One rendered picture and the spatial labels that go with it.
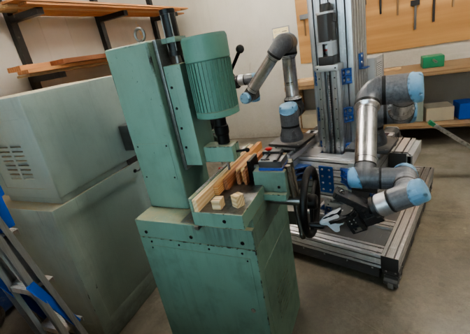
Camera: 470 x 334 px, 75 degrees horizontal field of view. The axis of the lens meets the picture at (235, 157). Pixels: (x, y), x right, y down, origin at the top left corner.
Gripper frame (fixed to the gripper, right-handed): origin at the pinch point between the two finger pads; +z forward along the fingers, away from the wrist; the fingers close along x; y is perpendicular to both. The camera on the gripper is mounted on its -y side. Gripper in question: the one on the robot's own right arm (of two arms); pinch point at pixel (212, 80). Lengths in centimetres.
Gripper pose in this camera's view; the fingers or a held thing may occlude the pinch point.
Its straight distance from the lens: 229.3
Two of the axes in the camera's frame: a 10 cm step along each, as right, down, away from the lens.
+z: -9.0, 0.1, 4.3
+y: 2.3, 8.6, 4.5
